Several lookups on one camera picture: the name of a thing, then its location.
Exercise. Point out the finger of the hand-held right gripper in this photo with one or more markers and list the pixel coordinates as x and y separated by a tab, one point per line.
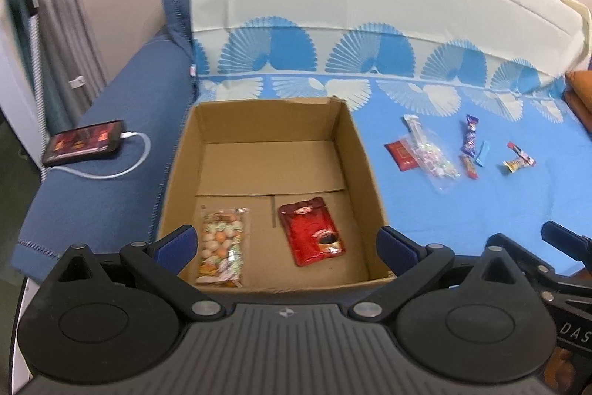
566	237

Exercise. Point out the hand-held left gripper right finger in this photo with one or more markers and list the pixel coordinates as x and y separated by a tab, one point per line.
395	247

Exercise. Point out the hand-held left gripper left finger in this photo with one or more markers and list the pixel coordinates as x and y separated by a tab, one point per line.
178	244

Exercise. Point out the gold candy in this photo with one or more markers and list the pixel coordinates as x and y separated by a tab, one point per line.
511	167

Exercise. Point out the small red square packet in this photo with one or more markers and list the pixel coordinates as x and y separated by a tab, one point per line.
401	155

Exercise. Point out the clear pastel candy packet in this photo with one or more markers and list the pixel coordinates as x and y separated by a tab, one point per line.
430	159

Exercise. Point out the brown cardboard box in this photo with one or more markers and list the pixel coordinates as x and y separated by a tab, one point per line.
296	191

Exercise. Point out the purple candy bar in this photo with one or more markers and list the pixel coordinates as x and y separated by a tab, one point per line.
471	137

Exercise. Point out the clear mixed nut packet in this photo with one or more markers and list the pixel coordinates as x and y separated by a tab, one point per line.
222	247

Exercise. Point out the glossy red coffee pouch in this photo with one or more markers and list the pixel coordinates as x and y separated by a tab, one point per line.
312	235

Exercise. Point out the red wrapped candy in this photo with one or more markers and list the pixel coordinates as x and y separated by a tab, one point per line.
521	153

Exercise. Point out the orange red candy stick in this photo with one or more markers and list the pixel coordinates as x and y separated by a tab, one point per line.
469	167

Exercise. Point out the small blue wrapper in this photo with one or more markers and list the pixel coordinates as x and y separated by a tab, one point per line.
483	152

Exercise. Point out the dark blue blanket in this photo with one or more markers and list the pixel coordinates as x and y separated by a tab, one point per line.
115	122

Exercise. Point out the black smartphone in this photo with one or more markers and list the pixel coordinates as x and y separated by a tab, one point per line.
83	143

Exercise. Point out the orange pillow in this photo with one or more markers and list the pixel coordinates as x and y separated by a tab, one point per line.
580	94

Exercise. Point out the blue fan print bedsheet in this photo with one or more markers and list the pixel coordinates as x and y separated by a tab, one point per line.
370	15

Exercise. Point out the black and white stand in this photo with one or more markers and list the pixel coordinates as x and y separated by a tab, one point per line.
60	29

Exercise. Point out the white door frame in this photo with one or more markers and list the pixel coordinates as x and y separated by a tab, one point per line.
14	99

